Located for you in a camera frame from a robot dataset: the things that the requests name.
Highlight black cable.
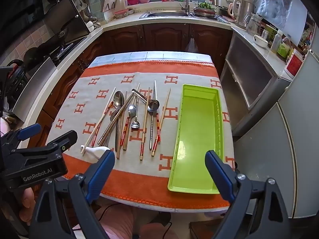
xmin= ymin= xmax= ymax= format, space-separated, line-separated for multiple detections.
xmin=98 ymin=202 xmax=132 ymax=222

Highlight black range hood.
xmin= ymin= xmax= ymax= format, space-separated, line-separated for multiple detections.
xmin=42 ymin=0 xmax=91 ymax=44

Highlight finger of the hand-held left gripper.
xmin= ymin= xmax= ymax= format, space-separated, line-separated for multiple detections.
xmin=0 ymin=123 xmax=42 ymax=152
xmin=11 ymin=130 xmax=78 ymax=156

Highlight person's left hand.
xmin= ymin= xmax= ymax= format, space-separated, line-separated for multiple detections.
xmin=19 ymin=187 xmax=37 ymax=226

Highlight white bowl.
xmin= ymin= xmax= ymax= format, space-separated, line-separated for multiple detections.
xmin=253 ymin=35 xmax=269 ymax=48

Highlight red-lidded food container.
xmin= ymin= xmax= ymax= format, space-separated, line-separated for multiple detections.
xmin=113 ymin=9 xmax=129 ymax=19

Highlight white plastic bottle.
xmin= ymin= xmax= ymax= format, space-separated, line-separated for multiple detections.
xmin=269 ymin=29 xmax=284 ymax=54

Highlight glass pitcher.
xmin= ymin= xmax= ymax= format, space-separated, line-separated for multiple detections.
xmin=245 ymin=14 xmax=263 ymax=35

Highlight hanging plastic bag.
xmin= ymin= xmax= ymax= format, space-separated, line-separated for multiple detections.
xmin=185 ymin=38 xmax=199 ymax=53

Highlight black wok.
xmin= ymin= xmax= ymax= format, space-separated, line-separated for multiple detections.
xmin=22 ymin=46 xmax=53 ymax=66

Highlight red-labelled white jar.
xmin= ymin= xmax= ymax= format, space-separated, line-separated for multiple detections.
xmin=284 ymin=48 xmax=306 ymax=77

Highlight clear plastic wall sheet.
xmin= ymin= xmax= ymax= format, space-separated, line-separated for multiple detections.
xmin=254 ymin=0 xmax=308 ymax=33

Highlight orange white printed blanket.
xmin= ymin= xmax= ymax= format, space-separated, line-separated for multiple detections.
xmin=46 ymin=60 xmax=236 ymax=210

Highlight grey frosted-door cabinet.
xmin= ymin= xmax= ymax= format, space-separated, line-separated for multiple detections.
xmin=219 ymin=31 xmax=294 ymax=136

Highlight flat-handled steel soup spoon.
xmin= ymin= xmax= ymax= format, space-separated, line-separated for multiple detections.
xmin=132 ymin=89 xmax=160 ymax=112

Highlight person's pink quilted clothing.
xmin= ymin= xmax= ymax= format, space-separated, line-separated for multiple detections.
xmin=95 ymin=204 xmax=175 ymax=239

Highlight red-banded light chopstick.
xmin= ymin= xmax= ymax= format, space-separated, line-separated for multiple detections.
xmin=155 ymin=112 xmax=160 ymax=143
xmin=121 ymin=83 xmax=140 ymax=146
xmin=151 ymin=88 xmax=171 ymax=157
xmin=81 ymin=87 xmax=117 ymax=156
xmin=91 ymin=101 xmax=115 ymax=147

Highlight steel colander with greens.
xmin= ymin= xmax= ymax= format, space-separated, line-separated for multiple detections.
xmin=192 ymin=2 xmax=217 ymax=18

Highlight large steel spoon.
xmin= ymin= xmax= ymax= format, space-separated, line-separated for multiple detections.
xmin=113 ymin=90 xmax=125 ymax=153

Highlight black power strip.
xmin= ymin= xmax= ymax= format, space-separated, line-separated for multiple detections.
xmin=0 ymin=60 xmax=28 ymax=110

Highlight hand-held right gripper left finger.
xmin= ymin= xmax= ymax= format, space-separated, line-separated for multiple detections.
xmin=26 ymin=150 xmax=116 ymax=239

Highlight brown wooden kitchen cabinets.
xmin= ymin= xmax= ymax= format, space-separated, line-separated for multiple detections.
xmin=35 ymin=22 xmax=233 ymax=155

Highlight white pink electric kettle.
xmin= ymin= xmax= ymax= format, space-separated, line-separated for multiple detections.
xmin=228 ymin=0 xmax=243 ymax=23

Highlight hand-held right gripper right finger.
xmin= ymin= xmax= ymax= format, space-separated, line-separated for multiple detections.
xmin=205 ymin=150 xmax=292 ymax=239

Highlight green plastic tray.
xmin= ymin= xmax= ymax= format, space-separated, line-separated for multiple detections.
xmin=167 ymin=84 xmax=224 ymax=195

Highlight steel kitchen sink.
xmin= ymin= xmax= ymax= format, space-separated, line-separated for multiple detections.
xmin=139 ymin=10 xmax=193 ymax=19

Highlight green-labelled plastic bottle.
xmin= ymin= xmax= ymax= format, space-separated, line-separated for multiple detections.
xmin=277 ymin=37 xmax=292 ymax=59

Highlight wooden cutting board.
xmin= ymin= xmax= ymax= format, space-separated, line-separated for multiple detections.
xmin=101 ymin=0 xmax=127 ymax=13

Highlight grey refrigerator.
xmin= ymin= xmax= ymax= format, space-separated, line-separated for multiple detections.
xmin=233 ymin=51 xmax=319 ymax=221

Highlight white ceramic spoon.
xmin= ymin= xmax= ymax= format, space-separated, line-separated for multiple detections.
xmin=80 ymin=145 xmax=112 ymax=160

